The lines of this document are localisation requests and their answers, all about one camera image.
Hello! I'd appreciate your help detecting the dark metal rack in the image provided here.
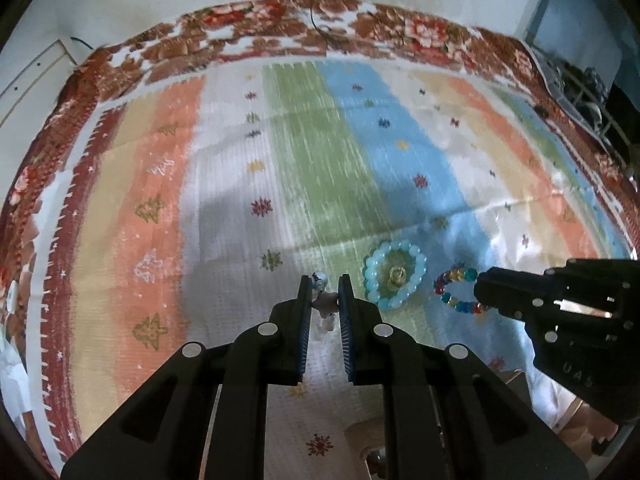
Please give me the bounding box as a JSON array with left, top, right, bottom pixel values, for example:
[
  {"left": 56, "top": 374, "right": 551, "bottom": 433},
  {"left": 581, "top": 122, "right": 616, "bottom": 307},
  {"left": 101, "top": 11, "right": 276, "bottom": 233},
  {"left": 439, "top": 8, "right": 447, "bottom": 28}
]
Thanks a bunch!
[{"left": 530, "top": 45, "right": 631, "bottom": 161}]

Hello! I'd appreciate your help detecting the multicoloured bead bracelet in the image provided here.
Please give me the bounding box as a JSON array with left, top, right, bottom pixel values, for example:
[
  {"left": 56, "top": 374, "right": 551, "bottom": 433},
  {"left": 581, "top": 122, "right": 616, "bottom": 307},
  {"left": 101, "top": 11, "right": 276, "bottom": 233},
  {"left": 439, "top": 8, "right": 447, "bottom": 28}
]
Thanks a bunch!
[{"left": 432, "top": 266, "right": 488, "bottom": 315}]

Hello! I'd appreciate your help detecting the grey crumpled cloth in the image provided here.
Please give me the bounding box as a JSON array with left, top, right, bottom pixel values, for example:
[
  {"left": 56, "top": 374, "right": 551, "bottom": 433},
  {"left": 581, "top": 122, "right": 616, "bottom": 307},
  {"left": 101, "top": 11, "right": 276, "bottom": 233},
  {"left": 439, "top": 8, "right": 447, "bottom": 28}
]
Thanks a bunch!
[{"left": 0, "top": 280, "right": 31, "bottom": 426}]

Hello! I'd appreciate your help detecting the white bead bracelet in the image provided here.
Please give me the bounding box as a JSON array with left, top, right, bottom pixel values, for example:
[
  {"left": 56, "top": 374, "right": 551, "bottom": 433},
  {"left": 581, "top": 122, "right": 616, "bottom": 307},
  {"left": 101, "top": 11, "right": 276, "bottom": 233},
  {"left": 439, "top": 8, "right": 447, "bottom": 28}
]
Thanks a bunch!
[{"left": 310, "top": 271, "right": 340, "bottom": 333}]

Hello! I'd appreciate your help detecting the small gold ornament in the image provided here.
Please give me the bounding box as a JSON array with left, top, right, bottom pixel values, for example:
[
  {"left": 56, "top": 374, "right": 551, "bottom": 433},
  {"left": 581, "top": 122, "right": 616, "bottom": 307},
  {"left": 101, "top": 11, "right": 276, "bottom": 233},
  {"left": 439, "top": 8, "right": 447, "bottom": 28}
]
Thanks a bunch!
[{"left": 382, "top": 262, "right": 408, "bottom": 291}]

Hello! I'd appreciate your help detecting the striped patterned tablecloth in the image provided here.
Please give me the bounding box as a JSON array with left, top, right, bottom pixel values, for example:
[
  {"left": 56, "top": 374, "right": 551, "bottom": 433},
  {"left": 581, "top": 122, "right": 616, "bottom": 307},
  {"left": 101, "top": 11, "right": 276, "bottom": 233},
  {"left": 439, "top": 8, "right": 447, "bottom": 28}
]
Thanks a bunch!
[{"left": 0, "top": 0, "right": 640, "bottom": 476}]

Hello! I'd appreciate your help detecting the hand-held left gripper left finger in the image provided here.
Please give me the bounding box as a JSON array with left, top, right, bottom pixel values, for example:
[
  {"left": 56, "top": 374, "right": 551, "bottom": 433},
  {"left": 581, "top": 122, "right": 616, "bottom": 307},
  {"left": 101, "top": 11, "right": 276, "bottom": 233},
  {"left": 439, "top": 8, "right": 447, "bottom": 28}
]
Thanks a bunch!
[{"left": 60, "top": 274, "right": 313, "bottom": 480}]

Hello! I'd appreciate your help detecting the blue curtain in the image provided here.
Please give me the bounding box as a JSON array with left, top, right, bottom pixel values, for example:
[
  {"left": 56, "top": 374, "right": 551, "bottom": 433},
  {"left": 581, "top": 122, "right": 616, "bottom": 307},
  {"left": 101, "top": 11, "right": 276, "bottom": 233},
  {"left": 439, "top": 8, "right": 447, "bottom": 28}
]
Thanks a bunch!
[{"left": 520, "top": 0, "right": 631, "bottom": 76}]

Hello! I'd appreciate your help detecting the light blue bead bracelet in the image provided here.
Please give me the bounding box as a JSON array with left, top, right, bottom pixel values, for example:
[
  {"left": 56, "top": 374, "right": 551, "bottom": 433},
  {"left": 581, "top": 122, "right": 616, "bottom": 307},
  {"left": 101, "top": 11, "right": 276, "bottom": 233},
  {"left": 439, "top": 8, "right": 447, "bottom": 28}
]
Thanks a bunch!
[{"left": 362, "top": 241, "right": 428, "bottom": 311}]

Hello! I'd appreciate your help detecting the striped pastel blanket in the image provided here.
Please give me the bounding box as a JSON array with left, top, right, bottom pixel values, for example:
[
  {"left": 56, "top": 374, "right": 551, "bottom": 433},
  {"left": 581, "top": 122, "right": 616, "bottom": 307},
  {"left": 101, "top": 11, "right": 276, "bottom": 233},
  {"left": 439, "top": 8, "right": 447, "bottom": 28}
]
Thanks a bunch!
[{"left": 30, "top": 57, "right": 636, "bottom": 480}]

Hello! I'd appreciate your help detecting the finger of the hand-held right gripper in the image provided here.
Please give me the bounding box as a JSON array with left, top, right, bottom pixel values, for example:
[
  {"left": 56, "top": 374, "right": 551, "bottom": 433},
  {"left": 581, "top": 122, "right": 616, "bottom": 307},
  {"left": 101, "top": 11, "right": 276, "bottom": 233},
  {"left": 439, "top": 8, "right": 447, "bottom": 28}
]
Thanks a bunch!
[
  {"left": 473, "top": 266, "right": 568, "bottom": 321},
  {"left": 545, "top": 258, "right": 640, "bottom": 311}
]

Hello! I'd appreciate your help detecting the person's right hand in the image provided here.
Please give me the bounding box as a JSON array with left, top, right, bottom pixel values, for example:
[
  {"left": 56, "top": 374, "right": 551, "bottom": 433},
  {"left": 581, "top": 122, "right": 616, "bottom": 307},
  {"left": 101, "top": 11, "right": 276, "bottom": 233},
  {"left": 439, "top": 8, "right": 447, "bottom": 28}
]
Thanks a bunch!
[{"left": 555, "top": 394, "right": 622, "bottom": 457}]

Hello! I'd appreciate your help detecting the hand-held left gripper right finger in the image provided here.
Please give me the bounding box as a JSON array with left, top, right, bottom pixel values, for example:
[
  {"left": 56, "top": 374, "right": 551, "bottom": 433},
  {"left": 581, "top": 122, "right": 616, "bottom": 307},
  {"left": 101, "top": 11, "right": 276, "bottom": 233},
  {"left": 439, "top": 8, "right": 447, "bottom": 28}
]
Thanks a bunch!
[{"left": 338, "top": 274, "right": 590, "bottom": 480}]

